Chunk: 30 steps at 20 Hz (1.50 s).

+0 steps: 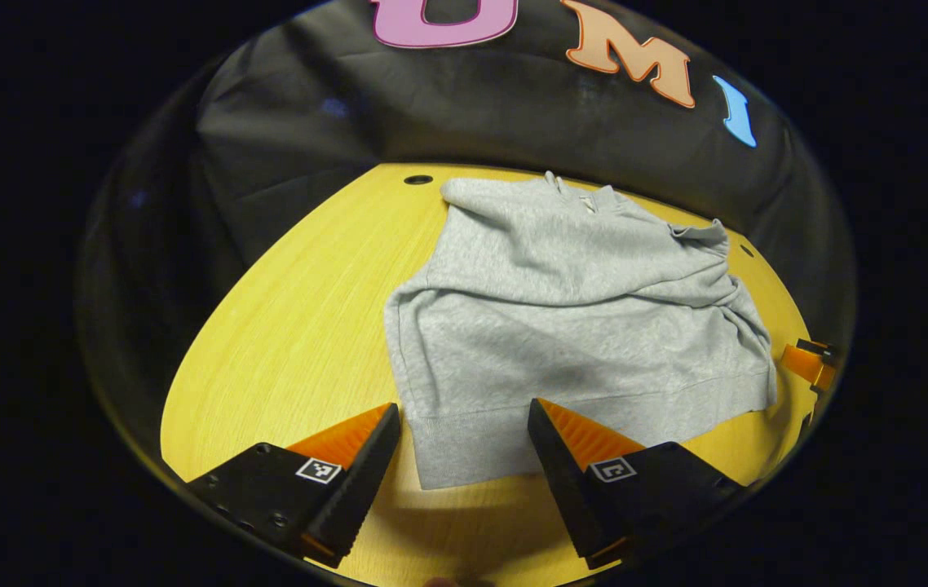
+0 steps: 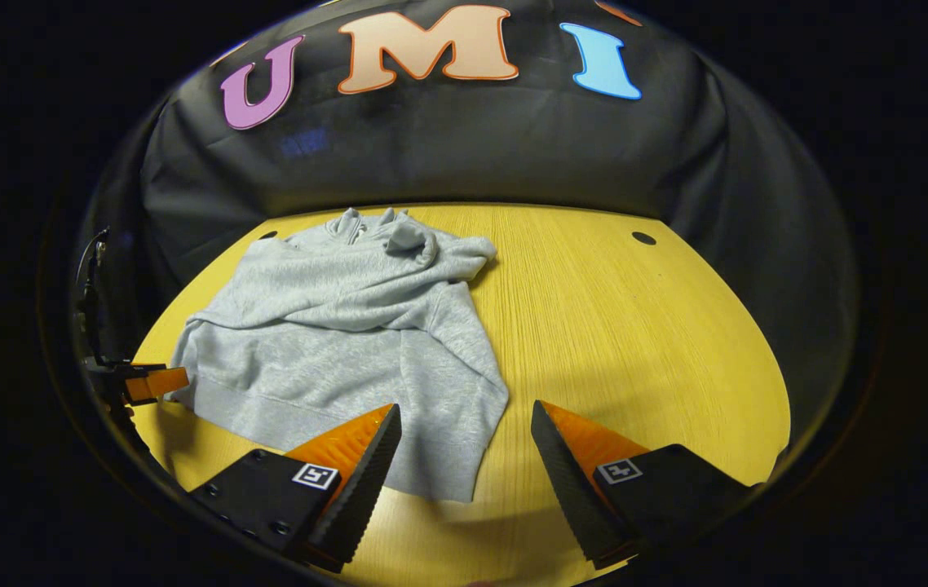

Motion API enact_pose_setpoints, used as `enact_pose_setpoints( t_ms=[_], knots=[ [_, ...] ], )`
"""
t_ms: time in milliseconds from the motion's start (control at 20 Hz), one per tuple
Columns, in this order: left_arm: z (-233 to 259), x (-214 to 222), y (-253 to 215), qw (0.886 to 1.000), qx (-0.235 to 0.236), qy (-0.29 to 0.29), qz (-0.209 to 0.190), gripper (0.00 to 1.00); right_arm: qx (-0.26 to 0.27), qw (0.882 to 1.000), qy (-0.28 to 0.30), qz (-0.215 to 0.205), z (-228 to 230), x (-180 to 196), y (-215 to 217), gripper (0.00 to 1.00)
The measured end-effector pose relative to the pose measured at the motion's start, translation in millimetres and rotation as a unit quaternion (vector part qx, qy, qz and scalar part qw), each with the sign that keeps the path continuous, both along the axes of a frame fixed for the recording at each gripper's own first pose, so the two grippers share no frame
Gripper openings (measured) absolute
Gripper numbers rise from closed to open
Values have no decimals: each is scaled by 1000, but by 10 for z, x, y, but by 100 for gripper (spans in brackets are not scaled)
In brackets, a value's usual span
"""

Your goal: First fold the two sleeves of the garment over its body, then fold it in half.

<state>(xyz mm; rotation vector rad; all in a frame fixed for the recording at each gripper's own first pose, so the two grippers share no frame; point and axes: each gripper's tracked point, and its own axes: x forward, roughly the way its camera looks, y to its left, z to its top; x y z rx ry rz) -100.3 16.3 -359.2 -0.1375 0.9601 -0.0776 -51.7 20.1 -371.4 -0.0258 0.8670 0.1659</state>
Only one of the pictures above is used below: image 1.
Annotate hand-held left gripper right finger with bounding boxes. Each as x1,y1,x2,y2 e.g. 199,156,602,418
527,397,746,570

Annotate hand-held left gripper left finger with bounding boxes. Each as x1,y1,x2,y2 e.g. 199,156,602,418
185,402,402,569

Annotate grey sweatshirt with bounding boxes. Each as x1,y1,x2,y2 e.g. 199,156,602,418
383,171,779,491

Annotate black backdrop cloth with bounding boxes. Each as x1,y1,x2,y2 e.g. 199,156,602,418
77,0,856,425

